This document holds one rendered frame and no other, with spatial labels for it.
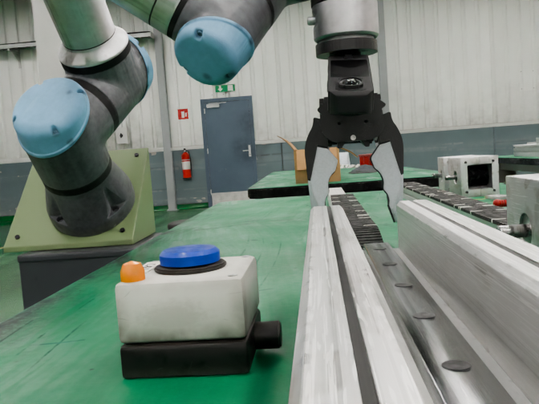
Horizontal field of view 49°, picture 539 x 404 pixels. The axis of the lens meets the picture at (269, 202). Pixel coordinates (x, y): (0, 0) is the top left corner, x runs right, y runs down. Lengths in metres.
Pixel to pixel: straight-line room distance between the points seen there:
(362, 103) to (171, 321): 0.32
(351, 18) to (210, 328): 0.42
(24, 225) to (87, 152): 0.22
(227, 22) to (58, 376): 0.39
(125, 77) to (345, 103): 0.50
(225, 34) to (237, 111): 10.88
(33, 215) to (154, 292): 0.77
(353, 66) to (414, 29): 11.18
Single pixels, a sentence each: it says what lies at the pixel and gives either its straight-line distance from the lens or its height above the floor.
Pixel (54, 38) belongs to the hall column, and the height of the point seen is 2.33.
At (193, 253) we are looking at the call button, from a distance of 0.38.
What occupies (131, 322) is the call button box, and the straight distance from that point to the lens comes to 0.38.
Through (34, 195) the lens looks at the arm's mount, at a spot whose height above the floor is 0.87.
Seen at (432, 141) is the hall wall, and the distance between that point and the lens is 11.67.
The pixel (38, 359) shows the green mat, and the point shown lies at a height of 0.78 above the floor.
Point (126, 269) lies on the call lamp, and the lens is 0.37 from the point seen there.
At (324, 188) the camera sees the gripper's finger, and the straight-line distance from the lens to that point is 0.68.
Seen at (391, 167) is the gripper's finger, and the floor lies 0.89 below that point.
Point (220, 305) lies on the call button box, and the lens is 0.36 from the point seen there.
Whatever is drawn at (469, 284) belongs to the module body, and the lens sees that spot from 0.28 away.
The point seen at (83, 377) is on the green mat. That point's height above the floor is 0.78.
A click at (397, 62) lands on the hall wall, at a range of 11.72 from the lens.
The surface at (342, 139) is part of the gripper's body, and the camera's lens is 0.67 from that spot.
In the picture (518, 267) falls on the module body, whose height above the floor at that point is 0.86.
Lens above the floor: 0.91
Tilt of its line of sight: 4 degrees down
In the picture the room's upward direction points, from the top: 4 degrees counter-clockwise
